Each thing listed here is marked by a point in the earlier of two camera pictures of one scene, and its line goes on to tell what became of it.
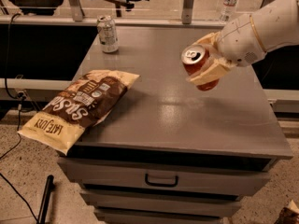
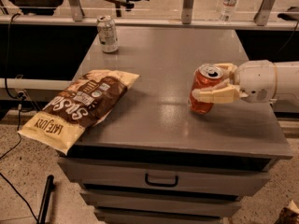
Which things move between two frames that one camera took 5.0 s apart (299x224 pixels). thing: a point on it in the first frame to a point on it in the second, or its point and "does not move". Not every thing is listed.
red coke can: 193,58 to 205,76
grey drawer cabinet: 170,152 does not move
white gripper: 239,42 to 256,79
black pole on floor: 44,209 does not move
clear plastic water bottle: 230,2 does not move
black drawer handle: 161,184 does not move
